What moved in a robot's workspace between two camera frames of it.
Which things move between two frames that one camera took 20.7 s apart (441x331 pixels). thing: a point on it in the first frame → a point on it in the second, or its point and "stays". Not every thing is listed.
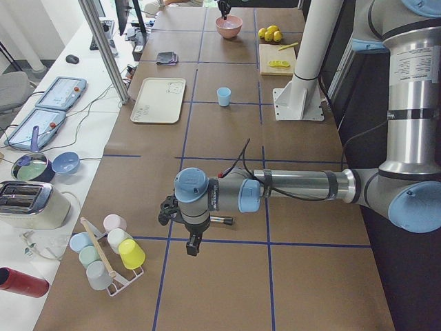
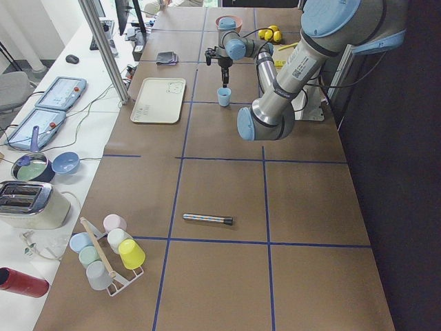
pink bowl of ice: (229, 27) stays
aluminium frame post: (91, 14) stays
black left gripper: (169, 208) → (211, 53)
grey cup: (98, 276) stays
